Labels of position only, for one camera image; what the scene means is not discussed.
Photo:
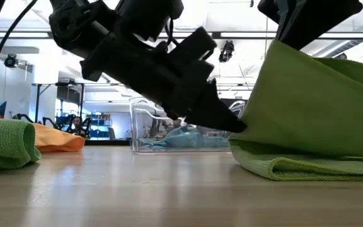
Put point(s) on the person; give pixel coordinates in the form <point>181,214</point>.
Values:
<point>77,124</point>
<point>177,123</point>

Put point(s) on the blue microfiber towel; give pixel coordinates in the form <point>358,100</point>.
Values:
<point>187,140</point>

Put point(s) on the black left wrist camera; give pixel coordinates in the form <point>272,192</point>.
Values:
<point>194,44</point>

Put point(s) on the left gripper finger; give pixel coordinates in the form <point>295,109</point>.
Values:
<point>210,110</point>

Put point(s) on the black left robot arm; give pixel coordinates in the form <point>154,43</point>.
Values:
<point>74,22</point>

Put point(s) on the orange microfiber towel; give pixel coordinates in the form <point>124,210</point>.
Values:
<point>58,140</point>

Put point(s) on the black hanging rig camera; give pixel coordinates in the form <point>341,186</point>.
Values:
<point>226,52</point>

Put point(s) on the clear plastic bin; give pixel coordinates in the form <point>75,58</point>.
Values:
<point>135,132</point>

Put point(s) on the black background table frame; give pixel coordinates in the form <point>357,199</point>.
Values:
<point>58,84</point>

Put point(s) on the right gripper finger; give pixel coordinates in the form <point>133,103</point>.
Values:
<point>271,8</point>
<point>320,15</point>

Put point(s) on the black ceiling camera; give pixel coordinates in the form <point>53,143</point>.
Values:
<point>11,61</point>
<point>340,56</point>

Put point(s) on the black background robot rig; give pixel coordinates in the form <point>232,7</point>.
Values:
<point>50,123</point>

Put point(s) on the green microfiber towel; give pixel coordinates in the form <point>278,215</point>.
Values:
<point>2,142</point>
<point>310,110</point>

